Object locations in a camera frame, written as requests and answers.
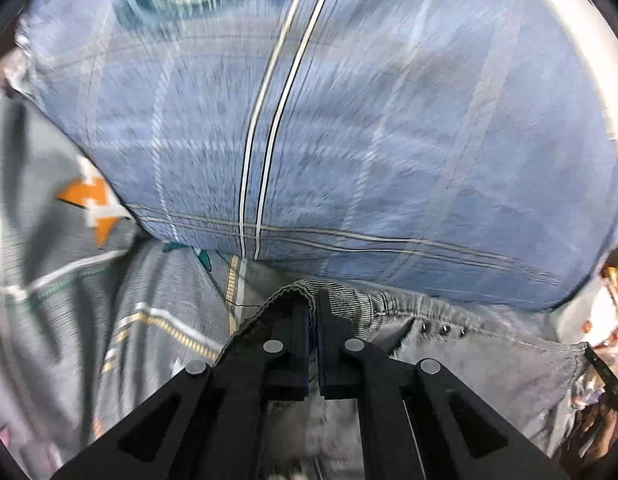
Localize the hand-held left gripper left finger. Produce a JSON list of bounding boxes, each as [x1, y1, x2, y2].
[[53, 304, 311, 480]]

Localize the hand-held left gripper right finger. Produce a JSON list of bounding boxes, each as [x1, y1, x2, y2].
[[316, 290, 572, 480]]

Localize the grey pants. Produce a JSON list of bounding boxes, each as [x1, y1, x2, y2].
[[223, 280, 592, 480]]

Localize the blue striped pillow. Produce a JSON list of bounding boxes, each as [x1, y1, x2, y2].
[[16, 0, 618, 312]]

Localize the white packet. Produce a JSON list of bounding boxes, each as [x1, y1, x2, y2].
[[558, 260, 618, 348]]

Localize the grey plaid quilt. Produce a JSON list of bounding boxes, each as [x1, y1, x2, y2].
[[0, 80, 142, 466]]

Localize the black strap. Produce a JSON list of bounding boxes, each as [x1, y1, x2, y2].
[[583, 344, 618, 411]]

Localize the beige bed frame rim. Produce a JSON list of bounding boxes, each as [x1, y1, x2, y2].
[[534, 0, 618, 161]]

